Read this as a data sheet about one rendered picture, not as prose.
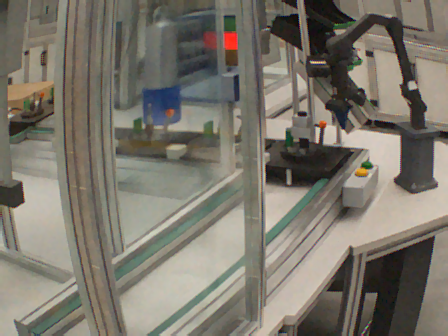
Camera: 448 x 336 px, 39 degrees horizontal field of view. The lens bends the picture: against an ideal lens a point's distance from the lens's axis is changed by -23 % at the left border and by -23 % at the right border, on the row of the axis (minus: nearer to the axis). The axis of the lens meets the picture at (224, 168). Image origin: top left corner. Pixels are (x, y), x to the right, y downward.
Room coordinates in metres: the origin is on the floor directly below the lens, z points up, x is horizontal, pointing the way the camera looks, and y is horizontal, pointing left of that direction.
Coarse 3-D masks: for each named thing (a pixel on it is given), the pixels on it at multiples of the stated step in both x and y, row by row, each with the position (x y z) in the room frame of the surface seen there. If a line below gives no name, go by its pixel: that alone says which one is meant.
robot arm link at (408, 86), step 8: (384, 16) 2.11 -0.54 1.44; (392, 16) 2.06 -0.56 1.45; (392, 32) 2.06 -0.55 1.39; (400, 32) 2.06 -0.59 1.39; (392, 40) 2.10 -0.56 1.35; (400, 40) 2.08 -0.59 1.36; (400, 48) 2.07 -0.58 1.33; (400, 56) 2.08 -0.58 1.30; (400, 64) 2.10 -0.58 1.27; (408, 64) 2.08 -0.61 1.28; (408, 72) 2.08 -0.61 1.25; (408, 80) 2.08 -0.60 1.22; (400, 88) 2.12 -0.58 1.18; (408, 88) 2.07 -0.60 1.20; (416, 88) 2.07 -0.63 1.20; (408, 96) 2.06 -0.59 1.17
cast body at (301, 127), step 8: (304, 112) 2.11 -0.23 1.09; (296, 120) 2.10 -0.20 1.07; (304, 120) 2.09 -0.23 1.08; (288, 128) 2.13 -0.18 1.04; (296, 128) 2.10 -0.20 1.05; (304, 128) 2.09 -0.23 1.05; (312, 128) 2.09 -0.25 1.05; (296, 136) 2.10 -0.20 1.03; (304, 136) 2.09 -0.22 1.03; (312, 136) 2.09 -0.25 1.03
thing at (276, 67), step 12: (276, 0) 3.65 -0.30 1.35; (276, 12) 3.63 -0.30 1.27; (276, 36) 3.59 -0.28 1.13; (276, 48) 3.58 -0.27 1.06; (264, 60) 3.43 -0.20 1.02; (276, 60) 3.57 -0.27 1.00; (288, 60) 3.72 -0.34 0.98; (264, 72) 3.42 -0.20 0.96; (276, 72) 3.56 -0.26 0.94; (288, 72) 3.71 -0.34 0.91; (264, 84) 3.41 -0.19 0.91
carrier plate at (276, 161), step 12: (276, 144) 2.23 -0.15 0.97; (276, 156) 2.11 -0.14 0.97; (336, 156) 2.09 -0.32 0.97; (348, 156) 2.14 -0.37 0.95; (276, 168) 2.02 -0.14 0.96; (288, 168) 2.01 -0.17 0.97; (300, 168) 1.99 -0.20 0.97; (312, 168) 1.99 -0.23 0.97; (324, 168) 1.98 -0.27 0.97; (336, 168) 2.02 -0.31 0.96
